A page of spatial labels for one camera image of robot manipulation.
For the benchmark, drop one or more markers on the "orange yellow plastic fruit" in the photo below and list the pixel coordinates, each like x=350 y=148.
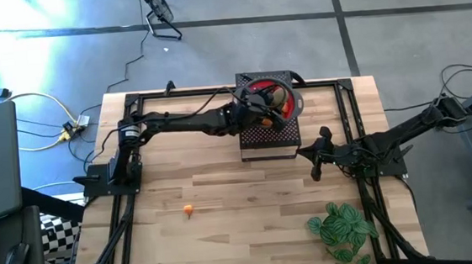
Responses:
x=285 y=108

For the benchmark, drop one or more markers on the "green plant in white pot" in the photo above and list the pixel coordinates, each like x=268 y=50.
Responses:
x=343 y=233

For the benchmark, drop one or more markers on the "red collapsible colander grey rim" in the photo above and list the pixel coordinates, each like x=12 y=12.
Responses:
x=299 y=103

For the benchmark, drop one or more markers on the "black kitchen knife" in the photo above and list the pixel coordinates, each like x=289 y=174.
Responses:
x=243 y=78

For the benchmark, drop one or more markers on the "grey power adapter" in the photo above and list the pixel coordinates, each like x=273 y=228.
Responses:
x=83 y=119

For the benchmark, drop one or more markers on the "black table clamp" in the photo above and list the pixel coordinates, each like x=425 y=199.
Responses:
x=298 y=77
x=169 y=88

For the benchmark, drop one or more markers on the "black white checkerboard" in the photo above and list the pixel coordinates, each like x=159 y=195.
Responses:
x=58 y=236

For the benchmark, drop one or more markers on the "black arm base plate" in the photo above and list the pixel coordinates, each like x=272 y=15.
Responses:
x=97 y=188
x=395 y=170

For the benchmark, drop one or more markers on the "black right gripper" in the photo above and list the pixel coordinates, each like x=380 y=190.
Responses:
x=339 y=154

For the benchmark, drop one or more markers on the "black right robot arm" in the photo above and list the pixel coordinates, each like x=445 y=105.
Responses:
x=409 y=131

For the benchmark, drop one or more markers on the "black perforated metal riser stand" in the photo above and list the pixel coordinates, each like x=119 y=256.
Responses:
x=270 y=139

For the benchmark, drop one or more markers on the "brown green plastic kiwi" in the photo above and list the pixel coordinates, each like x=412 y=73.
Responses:
x=278 y=98

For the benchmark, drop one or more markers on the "black floor fan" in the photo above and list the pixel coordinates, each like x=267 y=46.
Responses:
x=158 y=7

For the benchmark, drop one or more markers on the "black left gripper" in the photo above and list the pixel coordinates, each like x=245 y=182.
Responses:
x=249 y=107

